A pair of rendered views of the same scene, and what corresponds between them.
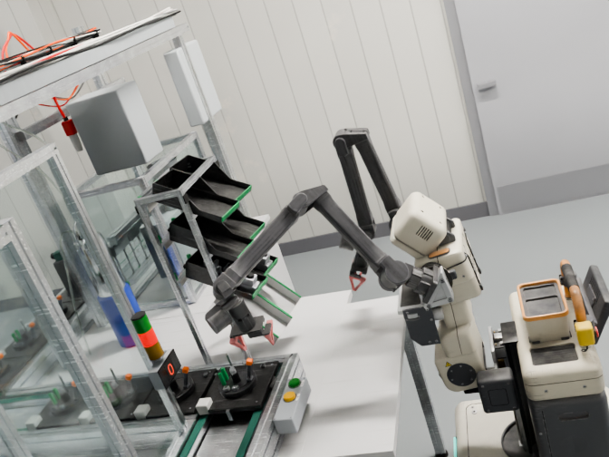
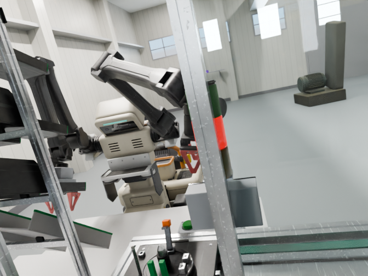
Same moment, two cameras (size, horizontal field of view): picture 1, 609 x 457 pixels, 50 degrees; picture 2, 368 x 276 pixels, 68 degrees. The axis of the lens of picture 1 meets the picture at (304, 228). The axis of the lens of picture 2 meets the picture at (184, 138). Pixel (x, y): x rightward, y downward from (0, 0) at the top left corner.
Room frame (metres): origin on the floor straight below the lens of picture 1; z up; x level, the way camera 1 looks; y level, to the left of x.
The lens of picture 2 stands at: (1.95, 0.99, 1.43)
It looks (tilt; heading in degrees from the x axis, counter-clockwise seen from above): 13 degrees down; 264
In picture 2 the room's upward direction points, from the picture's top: 13 degrees counter-clockwise
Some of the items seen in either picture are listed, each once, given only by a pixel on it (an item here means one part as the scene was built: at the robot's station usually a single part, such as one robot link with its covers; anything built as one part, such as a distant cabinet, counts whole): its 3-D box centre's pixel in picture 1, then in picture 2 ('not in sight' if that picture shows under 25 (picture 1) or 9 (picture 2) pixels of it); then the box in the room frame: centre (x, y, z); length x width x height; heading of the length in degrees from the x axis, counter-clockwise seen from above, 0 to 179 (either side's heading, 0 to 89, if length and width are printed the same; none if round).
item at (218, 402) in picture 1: (239, 387); (168, 275); (1.99, 0.40, 0.96); 0.24 x 0.24 x 0.02; 69
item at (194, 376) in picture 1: (171, 383); not in sight; (2.08, 0.64, 1.01); 0.24 x 0.24 x 0.13; 69
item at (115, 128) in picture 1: (142, 171); not in sight; (3.34, 0.69, 1.50); 0.38 x 0.21 x 0.88; 69
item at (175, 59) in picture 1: (215, 141); not in sight; (3.80, 0.33, 1.43); 0.30 x 0.09 x 1.13; 159
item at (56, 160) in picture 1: (122, 304); (190, 52); (1.87, 0.61, 1.46); 0.03 x 0.03 x 1.00; 69
